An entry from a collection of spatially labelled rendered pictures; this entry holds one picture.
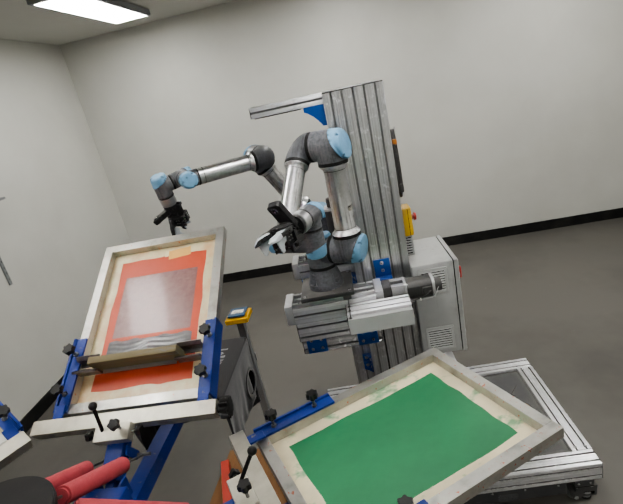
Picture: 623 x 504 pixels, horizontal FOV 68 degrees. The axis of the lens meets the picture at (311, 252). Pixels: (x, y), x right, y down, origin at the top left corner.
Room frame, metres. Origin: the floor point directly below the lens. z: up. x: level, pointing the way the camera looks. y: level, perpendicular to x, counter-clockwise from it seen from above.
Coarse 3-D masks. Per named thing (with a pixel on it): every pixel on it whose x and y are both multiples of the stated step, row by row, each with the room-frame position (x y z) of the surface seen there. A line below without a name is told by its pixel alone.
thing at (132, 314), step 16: (128, 272) 2.01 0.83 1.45; (144, 272) 1.98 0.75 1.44; (160, 272) 1.95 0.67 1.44; (128, 288) 1.93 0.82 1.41; (144, 288) 1.90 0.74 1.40; (128, 304) 1.85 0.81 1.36; (144, 304) 1.83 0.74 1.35; (112, 320) 1.80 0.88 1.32; (128, 320) 1.78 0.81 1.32; (144, 320) 1.76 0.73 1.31; (112, 336) 1.74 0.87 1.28; (128, 336) 1.71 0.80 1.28; (144, 336) 1.69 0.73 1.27; (96, 384) 1.57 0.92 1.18; (112, 384) 1.55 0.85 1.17; (128, 384) 1.53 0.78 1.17
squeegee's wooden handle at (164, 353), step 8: (176, 344) 1.51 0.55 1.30; (128, 352) 1.54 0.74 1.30; (136, 352) 1.53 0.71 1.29; (144, 352) 1.52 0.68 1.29; (152, 352) 1.51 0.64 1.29; (160, 352) 1.50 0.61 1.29; (168, 352) 1.50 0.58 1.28; (176, 352) 1.50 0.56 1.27; (184, 352) 1.55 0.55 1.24; (88, 360) 1.55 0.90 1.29; (96, 360) 1.54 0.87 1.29; (104, 360) 1.54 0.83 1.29; (112, 360) 1.53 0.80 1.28; (120, 360) 1.53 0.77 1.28; (128, 360) 1.53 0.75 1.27; (136, 360) 1.53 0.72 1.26; (144, 360) 1.53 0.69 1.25; (152, 360) 1.53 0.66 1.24; (160, 360) 1.53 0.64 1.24; (104, 368) 1.57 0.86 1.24
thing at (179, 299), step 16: (192, 256) 1.98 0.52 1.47; (176, 272) 1.93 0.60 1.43; (192, 272) 1.91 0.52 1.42; (160, 288) 1.88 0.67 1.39; (176, 288) 1.86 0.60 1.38; (192, 288) 1.83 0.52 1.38; (160, 304) 1.81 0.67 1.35; (176, 304) 1.79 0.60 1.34; (192, 304) 1.76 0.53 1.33; (160, 320) 1.74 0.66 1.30; (176, 320) 1.72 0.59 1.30; (192, 320) 1.70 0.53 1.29; (192, 336) 1.64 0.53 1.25; (144, 368) 1.57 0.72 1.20; (160, 368) 1.56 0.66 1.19; (176, 368) 1.54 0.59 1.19; (192, 368) 1.52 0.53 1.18
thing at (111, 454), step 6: (108, 444) 1.28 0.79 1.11; (114, 444) 1.28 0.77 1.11; (120, 444) 1.27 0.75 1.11; (126, 444) 1.28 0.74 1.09; (108, 450) 1.26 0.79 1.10; (114, 450) 1.26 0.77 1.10; (120, 450) 1.25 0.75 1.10; (108, 456) 1.25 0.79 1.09; (114, 456) 1.24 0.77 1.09; (120, 456) 1.24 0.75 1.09; (126, 456) 1.26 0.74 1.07; (108, 462) 1.23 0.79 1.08; (114, 480) 1.18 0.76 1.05; (120, 480) 1.19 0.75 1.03
